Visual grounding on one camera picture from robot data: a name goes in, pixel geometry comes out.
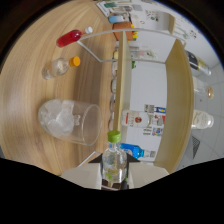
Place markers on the black and yellow tin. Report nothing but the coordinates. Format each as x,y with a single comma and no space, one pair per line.
198,63

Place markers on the small red liquid bottle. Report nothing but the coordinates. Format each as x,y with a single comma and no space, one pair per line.
68,37

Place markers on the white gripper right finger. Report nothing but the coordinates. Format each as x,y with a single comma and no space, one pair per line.
148,173

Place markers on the large white bottle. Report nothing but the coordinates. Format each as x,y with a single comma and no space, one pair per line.
201,120

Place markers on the tall glass jar cork lid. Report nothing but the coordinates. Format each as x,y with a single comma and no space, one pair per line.
203,88

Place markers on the wooden two-tier shelf rack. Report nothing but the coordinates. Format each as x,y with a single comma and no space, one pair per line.
181,110

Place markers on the clear glass with ice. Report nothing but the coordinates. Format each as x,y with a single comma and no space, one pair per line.
66,121

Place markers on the clear bottle orange cap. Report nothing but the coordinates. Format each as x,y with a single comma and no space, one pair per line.
58,68

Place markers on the blue liquid bottle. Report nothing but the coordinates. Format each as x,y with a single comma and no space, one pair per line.
136,150

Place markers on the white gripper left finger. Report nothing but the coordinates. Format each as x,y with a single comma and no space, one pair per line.
83,175

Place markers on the orange basket with fruit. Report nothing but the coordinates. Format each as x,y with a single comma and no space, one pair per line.
123,30

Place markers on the clear bottle red white label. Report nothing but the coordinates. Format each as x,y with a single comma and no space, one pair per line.
140,119

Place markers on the clear bottle green cap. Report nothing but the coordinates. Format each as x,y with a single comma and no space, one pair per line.
114,161

